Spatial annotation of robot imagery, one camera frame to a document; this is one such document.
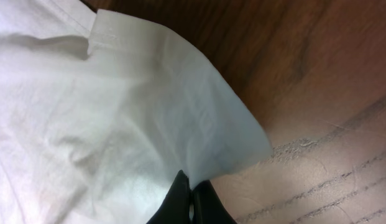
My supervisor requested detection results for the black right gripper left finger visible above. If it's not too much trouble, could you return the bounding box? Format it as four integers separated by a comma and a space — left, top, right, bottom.
147, 170, 190, 224

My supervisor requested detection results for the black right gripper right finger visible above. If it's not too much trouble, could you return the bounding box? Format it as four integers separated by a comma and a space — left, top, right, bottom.
192, 180, 236, 224

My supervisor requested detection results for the white t-shirt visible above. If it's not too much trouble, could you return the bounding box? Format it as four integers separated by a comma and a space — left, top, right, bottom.
0, 0, 272, 223

